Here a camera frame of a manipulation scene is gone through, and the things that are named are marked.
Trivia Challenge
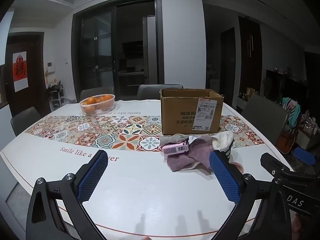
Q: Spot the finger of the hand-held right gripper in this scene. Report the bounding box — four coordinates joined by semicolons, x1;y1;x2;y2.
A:
260;152;320;180
293;147;320;167

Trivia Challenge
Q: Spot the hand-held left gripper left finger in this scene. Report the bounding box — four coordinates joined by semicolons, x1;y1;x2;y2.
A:
26;149;109;240

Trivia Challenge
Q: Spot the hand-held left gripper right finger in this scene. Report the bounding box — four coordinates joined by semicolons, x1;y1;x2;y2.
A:
209;149;292;240

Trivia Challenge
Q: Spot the purple fuzzy sock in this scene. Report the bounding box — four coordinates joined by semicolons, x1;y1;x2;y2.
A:
167;135;215;172

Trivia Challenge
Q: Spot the brown cardboard box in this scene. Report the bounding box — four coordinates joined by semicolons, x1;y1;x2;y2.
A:
160;88;225;135

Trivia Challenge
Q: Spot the white fuzzy sock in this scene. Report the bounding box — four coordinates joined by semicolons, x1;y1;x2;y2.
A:
212;130;235;152

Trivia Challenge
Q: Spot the teal patterned garment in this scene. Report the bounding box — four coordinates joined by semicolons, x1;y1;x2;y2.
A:
282;97;302;130

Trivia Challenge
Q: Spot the grey dining chair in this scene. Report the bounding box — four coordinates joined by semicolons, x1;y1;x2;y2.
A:
10;106;42;137
137;84;183;100
242;95;295;144
79;87;115;103

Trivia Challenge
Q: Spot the pink tissue packet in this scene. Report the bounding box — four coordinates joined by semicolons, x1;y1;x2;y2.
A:
162;141;190;155

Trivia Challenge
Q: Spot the grey fuzzy cloth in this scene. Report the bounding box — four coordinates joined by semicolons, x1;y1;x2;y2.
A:
160;133;190;146

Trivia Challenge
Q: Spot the clear plastic basket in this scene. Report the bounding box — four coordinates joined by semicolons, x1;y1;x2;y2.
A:
79;94;116;116

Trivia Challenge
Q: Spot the dark low sideboard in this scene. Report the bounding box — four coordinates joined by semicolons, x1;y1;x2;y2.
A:
264;69;308;103

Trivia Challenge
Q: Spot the pile of oranges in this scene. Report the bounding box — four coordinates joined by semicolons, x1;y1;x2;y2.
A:
82;94;113;114

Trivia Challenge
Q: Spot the small storage shelf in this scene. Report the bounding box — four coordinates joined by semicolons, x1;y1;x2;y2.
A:
49;80;66;113

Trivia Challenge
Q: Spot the dark tall cabinet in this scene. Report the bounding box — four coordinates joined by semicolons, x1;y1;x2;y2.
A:
238;16;262;98

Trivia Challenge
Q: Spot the dark wooden door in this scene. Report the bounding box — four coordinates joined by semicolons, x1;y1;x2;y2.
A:
5;32;50;120

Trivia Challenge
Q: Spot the dark framed sliding glass door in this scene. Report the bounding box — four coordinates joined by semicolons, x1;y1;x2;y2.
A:
72;0;165;103

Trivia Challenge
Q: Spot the red and white door poster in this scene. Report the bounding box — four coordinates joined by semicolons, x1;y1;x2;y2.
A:
12;51;27;92

